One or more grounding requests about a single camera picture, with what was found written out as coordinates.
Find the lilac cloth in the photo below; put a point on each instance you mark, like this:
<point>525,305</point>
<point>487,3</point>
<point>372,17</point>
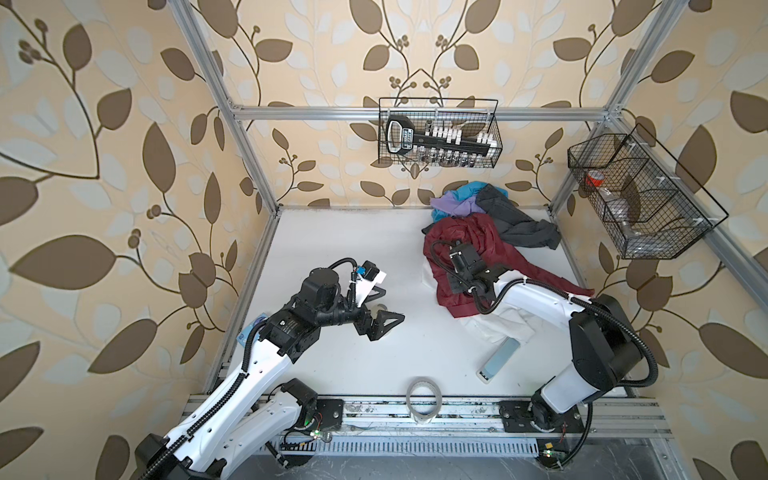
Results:
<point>450,205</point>

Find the black wire basket right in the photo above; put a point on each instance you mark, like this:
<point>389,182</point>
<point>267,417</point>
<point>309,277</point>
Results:
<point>652,206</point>

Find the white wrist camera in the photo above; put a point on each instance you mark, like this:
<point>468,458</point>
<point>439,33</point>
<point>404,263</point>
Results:
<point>368,278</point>

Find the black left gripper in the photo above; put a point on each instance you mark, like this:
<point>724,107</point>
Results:
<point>375,329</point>

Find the white shirt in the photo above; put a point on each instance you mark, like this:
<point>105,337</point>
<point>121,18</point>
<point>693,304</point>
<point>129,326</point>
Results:
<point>504,323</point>

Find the teal cloth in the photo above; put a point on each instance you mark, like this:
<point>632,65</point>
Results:
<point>472,188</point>

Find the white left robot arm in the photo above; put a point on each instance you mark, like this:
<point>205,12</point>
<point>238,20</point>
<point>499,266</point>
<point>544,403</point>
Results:
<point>229,427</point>

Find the maroon shirt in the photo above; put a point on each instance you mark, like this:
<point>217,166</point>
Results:
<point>479,230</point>

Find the light blue stapler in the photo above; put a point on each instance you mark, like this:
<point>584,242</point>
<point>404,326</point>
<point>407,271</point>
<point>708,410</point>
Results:
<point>491,368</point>

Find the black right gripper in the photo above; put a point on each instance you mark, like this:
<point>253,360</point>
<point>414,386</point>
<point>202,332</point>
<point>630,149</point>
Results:
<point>454,285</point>

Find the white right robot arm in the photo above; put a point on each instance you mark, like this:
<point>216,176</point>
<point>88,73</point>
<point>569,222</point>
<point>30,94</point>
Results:
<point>607,352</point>

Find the black wire basket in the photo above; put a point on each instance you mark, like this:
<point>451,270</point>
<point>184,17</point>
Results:
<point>652,206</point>
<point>468,113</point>

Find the dark grey cloth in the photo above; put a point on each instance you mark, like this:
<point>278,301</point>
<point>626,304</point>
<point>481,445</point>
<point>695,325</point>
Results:
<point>514,226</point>

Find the clear tape roll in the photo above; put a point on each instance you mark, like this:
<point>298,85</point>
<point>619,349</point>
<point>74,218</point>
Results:
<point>423,400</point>

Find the aluminium frame post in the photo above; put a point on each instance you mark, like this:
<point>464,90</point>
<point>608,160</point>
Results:
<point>183,14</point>

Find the black wire basket rear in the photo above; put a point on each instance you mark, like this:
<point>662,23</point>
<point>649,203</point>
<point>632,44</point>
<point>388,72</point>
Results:
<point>468,113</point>

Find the slotted cable duct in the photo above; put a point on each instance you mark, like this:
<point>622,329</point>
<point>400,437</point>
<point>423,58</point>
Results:
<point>484,447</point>

